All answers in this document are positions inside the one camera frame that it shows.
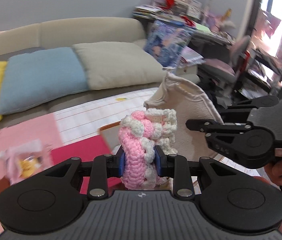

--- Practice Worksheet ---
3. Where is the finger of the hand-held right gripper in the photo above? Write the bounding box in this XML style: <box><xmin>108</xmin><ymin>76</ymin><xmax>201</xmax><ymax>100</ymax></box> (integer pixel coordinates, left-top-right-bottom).
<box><xmin>185</xmin><ymin>119</ymin><xmax>254</xmax><ymax>159</ymax></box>
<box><xmin>227</xmin><ymin>95</ymin><xmax>280</xmax><ymax>111</ymax></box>

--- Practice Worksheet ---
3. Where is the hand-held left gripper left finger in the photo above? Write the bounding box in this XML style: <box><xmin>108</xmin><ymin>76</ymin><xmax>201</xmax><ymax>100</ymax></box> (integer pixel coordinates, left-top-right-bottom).
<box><xmin>39</xmin><ymin>152</ymin><xmax>126</xmax><ymax>200</ymax></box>

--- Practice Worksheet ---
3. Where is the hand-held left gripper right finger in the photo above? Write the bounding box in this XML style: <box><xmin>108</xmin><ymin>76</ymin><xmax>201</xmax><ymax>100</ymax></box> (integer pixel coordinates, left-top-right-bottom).
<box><xmin>155</xmin><ymin>146</ymin><xmax>236</xmax><ymax>198</ymax></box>

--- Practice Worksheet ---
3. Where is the pink and white crochet piece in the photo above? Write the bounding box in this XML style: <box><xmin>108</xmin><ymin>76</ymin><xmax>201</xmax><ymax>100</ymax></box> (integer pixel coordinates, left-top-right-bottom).
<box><xmin>118</xmin><ymin>108</ymin><xmax>178</xmax><ymax>190</ymax></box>

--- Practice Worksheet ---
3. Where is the beige cloth bag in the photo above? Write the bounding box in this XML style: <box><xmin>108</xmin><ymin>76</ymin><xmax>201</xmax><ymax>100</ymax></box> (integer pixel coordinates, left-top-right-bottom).
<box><xmin>143</xmin><ymin>67</ymin><xmax>224</xmax><ymax>162</ymax></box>

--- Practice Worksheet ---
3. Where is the pink packet with yellow label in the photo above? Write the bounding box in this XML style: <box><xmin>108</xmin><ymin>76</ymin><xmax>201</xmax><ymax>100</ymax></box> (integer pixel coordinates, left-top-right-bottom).
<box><xmin>0</xmin><ymin>140</ymin><xmax>53</xmax><ymax>184</ymax></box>

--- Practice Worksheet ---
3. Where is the pink office chair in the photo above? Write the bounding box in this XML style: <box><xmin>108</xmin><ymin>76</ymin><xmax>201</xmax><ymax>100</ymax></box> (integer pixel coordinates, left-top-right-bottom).
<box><xmin>201</xmin><ymin>36</ymin><xmax>251</xmax><ymax>90</ymax></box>

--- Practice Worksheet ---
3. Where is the white checked tablecloth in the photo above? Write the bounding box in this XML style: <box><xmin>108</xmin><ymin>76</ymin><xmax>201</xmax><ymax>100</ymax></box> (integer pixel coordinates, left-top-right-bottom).
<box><xmin>0</xmin><ymin>86</ymin><xmax>264</xmax><ymax>240</ymax></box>

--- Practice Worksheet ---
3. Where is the pink folder stack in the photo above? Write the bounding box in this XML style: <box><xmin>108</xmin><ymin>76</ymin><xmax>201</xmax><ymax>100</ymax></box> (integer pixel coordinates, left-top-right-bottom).
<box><xmin>178</xmin><ymin>47</ymin><xmax>206</xmax><ymax>67</ymax></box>

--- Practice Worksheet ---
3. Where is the grey desk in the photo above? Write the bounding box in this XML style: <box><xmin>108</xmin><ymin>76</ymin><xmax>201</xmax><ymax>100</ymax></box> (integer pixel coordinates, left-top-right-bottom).
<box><xmin>188</xmin><ymin>22</ymin><xmax>234</xmax><ymax>47</ymax></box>

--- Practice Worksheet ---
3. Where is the purple bag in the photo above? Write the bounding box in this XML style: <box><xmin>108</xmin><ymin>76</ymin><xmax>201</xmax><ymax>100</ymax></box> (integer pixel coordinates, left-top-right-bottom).
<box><xmin>208</xmin><ymin>12</ymin><xmax>222</xmax><ymax>30</ymax></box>

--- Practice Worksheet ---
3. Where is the blue printed pillow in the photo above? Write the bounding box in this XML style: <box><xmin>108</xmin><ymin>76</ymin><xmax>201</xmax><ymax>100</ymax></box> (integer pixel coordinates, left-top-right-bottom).
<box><xmin>143</xmin><ymin>20</ymin><xmax>196</xmax><ymax>67</ymax></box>

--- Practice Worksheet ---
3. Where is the sage beige pillow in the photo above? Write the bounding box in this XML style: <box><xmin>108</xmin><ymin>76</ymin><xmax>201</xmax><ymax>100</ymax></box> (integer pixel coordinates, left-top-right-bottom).
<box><xmin>71</xmin><ymin>41</ymin><xmax>165</xmax><ymax>90</ymax></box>

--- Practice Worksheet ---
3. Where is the red ornament on desk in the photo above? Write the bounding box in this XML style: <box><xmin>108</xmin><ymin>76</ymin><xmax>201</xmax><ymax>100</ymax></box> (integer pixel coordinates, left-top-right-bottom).
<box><xmin>181</xmin><ymin>15</ymin><xmax>196</xmax><ymax>28</ymax></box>

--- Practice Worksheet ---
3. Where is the white desk organizer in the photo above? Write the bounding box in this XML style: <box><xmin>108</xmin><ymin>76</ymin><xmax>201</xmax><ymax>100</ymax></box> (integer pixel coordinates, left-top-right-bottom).
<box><xmin>152</xmin><ymin>0</ymin><xmax>203</xmax><ymax>19</ymax></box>

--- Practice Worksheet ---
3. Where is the stack of books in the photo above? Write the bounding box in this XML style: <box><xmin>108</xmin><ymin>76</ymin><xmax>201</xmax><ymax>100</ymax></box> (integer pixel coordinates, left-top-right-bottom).
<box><xmin>132</xmin><ymin>4</ymin><xmax>161</xmax><ymax>19</ymax></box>

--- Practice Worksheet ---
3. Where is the beige sofa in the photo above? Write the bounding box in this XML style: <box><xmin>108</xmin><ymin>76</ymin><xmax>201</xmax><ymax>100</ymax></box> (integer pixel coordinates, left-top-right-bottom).
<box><xmin>0</xmin><ymin>17</ymin><xmax>199</xmax><ymax>120</ymax></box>

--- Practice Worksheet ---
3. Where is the grey striped cushion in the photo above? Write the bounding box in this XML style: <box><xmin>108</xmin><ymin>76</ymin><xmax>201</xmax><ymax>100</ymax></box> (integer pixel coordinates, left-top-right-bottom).
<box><xmin>0</xmin><ymin>46</ymin><xmax>45</xmax><ymax>63</ymax></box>

